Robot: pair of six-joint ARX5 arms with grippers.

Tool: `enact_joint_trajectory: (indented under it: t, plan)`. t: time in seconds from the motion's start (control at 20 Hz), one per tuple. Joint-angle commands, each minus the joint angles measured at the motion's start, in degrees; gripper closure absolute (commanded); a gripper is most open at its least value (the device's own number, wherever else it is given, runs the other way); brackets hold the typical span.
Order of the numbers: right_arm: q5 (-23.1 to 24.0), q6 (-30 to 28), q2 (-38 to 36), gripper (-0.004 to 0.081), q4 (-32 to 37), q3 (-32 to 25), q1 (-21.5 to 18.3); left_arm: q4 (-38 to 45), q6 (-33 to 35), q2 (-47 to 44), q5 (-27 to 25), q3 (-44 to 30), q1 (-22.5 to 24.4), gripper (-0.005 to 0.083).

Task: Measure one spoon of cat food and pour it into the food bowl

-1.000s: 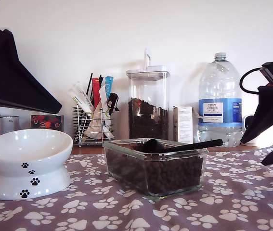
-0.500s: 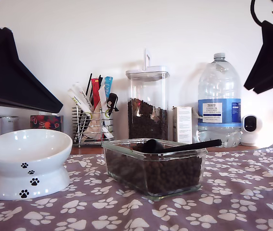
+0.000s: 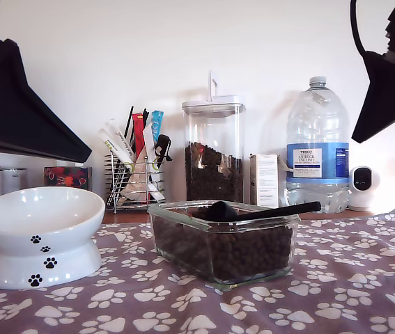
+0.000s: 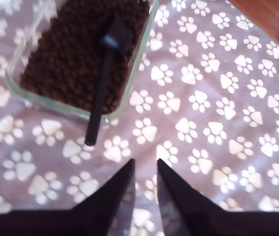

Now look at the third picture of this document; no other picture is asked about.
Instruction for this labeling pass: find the black plastic measuring scoop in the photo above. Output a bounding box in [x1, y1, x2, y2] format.
[205, 200, 323, 223]

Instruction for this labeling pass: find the white paw print cat bowl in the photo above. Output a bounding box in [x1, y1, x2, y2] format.
[0, 186, 107, 289]

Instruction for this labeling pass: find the brown cat food kibble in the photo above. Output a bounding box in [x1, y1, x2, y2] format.
[153, 205, 294, 285]
[185, 141, 245, 202]

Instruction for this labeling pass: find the rectangular clear glass food dish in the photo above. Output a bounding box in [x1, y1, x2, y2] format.
[146, 200, 302, 292]

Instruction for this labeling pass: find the silver tin can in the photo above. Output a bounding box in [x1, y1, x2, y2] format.
[1, 167, 28, 195]

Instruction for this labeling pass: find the red floral tissue box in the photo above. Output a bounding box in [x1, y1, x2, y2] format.
[43, 166, 93, 191]

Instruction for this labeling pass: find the large clear water bottle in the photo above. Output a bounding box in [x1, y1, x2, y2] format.
[286, 76, 351, 214]

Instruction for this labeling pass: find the white sachet green lettering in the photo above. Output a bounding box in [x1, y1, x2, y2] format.
[98, 127, 135, 174]

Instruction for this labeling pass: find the beige paper packet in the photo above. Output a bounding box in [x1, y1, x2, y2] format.
[121, 145, 148, 205]

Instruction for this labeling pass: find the small white cardboard box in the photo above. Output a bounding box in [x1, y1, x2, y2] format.
[249, 153, 281, 209]

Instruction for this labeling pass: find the blue sachet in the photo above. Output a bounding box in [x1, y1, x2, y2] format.
[150, 110, 165, 144]

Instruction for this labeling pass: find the black clip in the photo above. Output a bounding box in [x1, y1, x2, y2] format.
[153, 134, 173, 166]

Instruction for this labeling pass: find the tall clear jar white lid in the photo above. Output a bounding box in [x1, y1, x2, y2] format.
[181, 70, 247, 202]

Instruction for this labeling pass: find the purple paw print tablecloth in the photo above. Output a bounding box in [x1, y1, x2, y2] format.
[0, 206, 395, 334]

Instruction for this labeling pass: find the thin black camera cable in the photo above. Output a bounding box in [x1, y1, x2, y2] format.
[350, 0, 369, 59]

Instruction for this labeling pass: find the small white round camera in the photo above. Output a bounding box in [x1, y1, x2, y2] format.
[348, 166, 381, 212]

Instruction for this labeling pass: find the long white sachet green ring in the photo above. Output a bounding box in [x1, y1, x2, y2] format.
[142, 121, 166, 204]

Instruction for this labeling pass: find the chrome wire basket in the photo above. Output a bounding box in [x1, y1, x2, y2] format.
[104, 152, 166, 214]

